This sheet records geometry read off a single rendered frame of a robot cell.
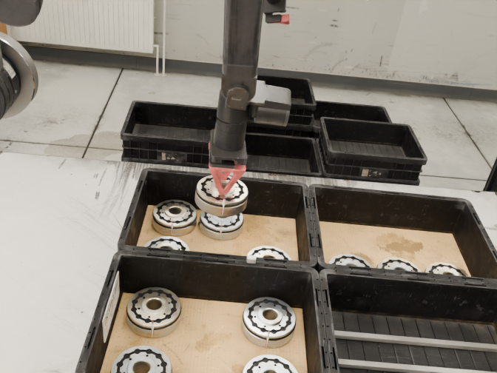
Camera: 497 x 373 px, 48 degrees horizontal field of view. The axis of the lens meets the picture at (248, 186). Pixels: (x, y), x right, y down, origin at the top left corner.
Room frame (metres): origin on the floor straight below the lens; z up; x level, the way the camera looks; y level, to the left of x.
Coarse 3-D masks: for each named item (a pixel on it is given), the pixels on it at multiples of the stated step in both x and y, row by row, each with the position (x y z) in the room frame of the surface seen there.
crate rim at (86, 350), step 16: (128, 256) 0.80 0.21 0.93; (144, 256) 0.80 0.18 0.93; (160, 256) 0.81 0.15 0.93; (176, 256) 0.81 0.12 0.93; (192, 256) 0.82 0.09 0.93; (112, 272) 0.76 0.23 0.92; (304, 272) 0.81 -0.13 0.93; (320, 304) 0.73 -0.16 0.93; (96, 320) 0.63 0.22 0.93; (320, 320) 0.69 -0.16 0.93; (320, 336) 0.66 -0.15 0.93; (320, 352) 0.62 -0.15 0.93; (80, 368) 0.53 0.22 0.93; (320, 368) 0.59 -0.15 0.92
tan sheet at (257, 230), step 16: (144, 224) 1.02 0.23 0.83; (256, 224) 1.07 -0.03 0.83; (272, 224) 1.08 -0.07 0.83; (288, 224) 1.09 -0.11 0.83; (144, 240) 0.96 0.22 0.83; (192, 240) 0.98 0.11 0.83; (208, 240) 0.99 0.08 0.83; (240, 240) 1.00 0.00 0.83; (256, 240) 1.01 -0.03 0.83; (272, 240) 1.02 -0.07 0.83; (288, 240) 1.03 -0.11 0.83
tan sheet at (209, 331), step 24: (120, 312) 0.74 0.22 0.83; (192, 312) 0.76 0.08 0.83; (216, 312) 0.77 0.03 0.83; (240, 312) 0.78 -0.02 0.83; (120, 336) 0.68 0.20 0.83; (168, 336) 0.70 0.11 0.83; (192, 336) 0.70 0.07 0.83; (216, 336) 0.71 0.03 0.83; (240, 336) 0.72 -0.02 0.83; (192, 360) 0.65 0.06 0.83; (216, 360) 0.66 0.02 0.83; (240, 360) 0.66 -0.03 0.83; (288, 360) 0.68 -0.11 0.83
